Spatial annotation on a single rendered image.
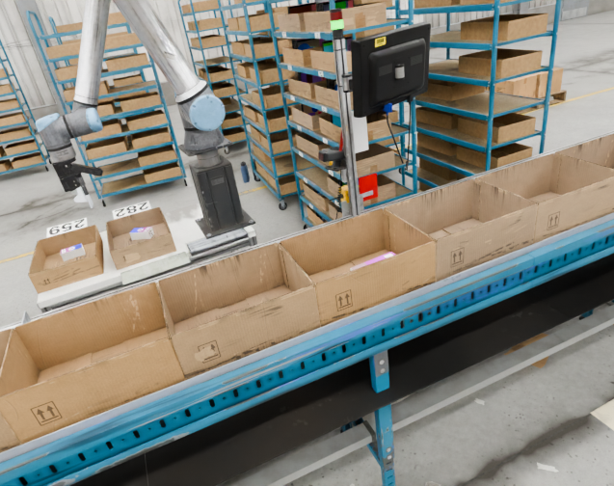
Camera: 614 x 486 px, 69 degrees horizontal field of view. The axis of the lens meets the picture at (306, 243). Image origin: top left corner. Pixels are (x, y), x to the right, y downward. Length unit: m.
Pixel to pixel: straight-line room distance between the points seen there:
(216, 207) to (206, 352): 1.17
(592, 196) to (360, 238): 0.79
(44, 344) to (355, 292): 0.89
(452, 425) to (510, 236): 0.98
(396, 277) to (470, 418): 1.07
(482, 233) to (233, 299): 0.81
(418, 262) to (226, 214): 1.20
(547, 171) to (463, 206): 0.41
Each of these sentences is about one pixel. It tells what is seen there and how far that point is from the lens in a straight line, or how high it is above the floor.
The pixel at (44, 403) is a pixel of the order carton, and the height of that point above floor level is 0.99.
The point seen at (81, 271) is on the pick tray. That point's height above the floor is 0.79.
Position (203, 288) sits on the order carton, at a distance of 1.44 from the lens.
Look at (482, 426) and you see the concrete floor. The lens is 2.23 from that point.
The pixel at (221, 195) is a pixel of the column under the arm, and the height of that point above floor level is 0.93.
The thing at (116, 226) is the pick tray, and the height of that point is 0.81.
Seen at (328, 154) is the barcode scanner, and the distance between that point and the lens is 2.10.
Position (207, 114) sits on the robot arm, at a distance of 1.97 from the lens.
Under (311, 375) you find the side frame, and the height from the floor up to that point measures 0.81.
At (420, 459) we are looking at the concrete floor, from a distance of 2.10.
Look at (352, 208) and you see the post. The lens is 2.21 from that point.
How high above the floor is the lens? 1.72
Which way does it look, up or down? 29 degrees down
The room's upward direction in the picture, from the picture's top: 9 degrees counter-clockwise
